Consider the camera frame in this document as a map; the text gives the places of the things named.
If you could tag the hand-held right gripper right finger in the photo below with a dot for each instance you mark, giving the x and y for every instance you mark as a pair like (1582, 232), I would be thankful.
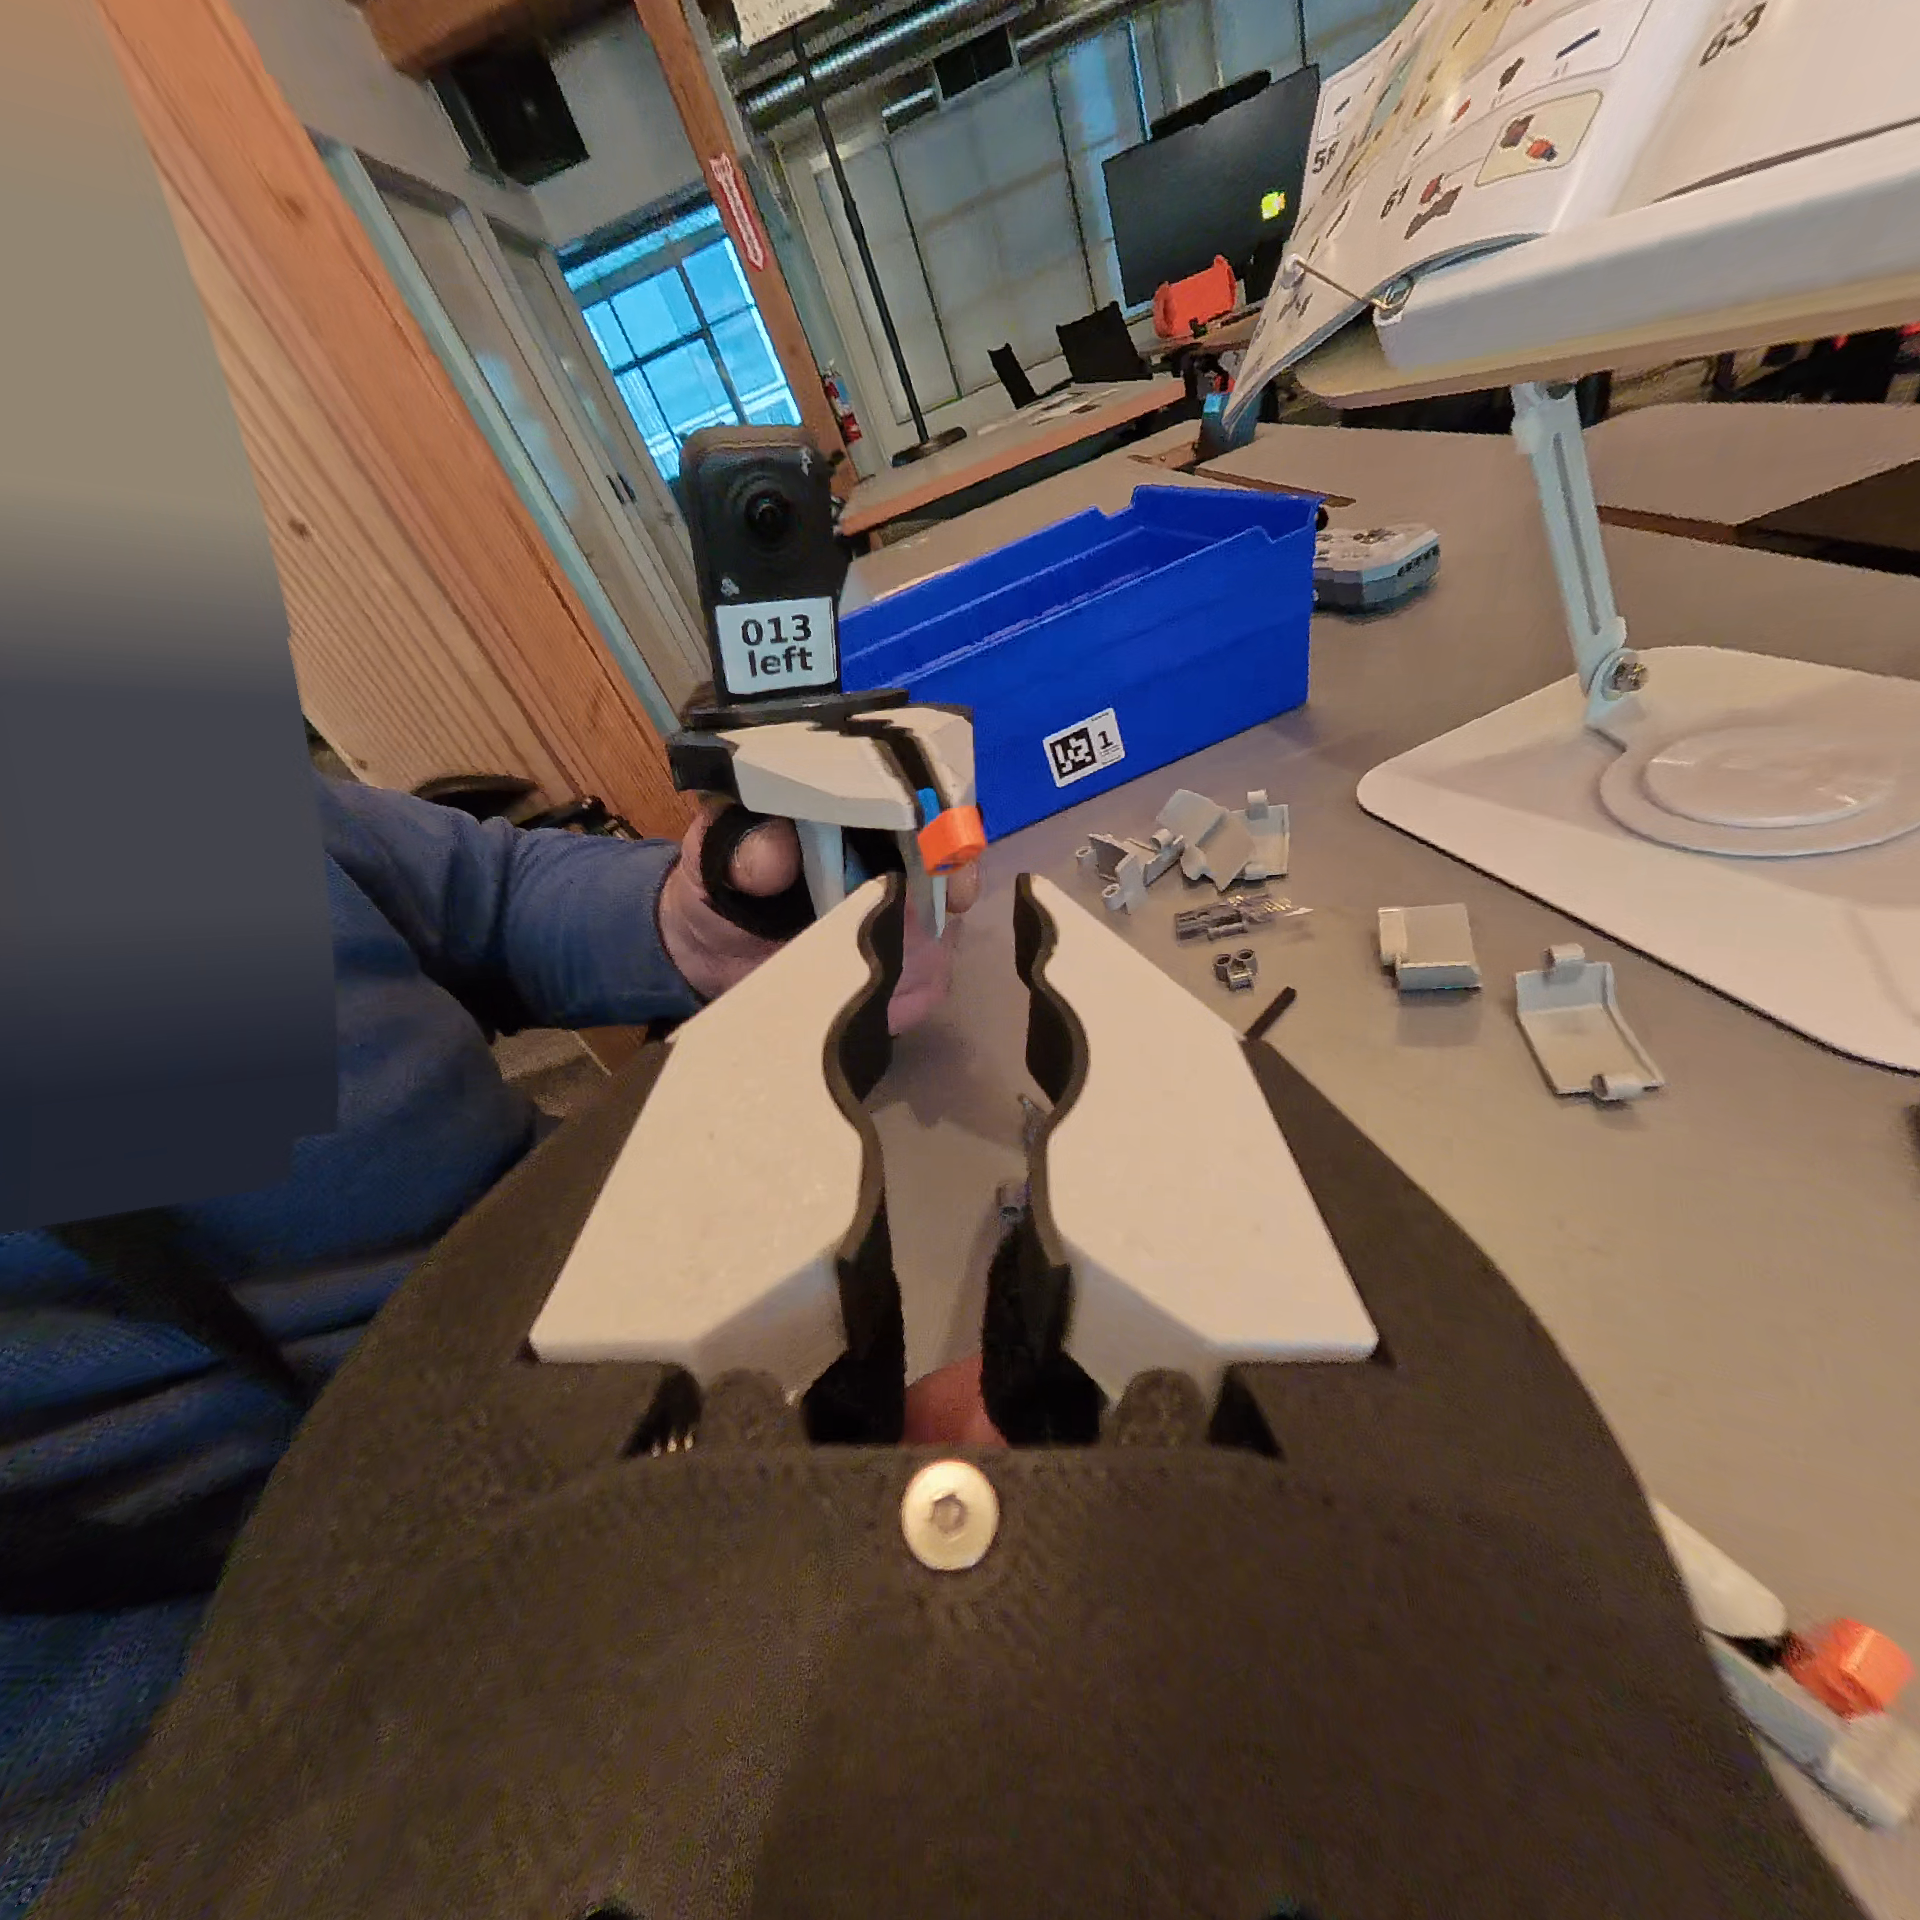
(1201, 1200)

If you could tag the grey axle connector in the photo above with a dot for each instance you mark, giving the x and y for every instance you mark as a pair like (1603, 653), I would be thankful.
(1217, 921)

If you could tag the person's left hand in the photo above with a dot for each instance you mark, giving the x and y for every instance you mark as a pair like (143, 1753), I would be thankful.
(750, 938)

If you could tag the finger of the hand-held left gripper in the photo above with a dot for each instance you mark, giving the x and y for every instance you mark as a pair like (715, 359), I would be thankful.
(957, 767)
(902, 786)

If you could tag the instruction booklet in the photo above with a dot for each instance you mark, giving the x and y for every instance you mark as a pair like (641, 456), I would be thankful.
(1563, 122)

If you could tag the short black axle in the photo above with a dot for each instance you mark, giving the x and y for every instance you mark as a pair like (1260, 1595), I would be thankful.
(1269, 1016)

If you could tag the light grey bracket piece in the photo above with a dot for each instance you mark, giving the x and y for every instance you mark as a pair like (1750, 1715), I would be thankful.
(1582, 1027)
(1429, 949)

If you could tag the dark blue cloth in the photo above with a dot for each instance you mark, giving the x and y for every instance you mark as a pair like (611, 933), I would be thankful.
(182, 1441)

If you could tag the small orange piece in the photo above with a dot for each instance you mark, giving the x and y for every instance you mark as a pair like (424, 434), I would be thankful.
(950, 835)

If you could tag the blue plastic bin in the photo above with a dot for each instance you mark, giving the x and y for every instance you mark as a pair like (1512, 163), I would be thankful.
(991, 645)

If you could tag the small dark grey connector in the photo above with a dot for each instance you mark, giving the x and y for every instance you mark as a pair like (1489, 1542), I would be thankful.
(1236, 967)

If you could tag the small grey blue device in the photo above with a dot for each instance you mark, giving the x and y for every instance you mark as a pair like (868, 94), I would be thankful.
(1375, 563)

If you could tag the white book stand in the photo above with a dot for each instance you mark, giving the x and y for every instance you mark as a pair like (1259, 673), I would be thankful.
(1801, 902)

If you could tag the person's left forearm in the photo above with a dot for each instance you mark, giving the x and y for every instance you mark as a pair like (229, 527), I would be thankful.
(452, 902)

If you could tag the black monitor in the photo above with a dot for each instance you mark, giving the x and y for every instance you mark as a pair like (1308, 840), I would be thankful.
(1201, 181)

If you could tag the white orange assembled part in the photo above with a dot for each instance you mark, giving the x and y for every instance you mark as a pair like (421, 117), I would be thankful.
(1801, 1696)

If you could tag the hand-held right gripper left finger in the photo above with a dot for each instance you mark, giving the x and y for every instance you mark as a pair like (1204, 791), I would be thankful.
(708, 1200)

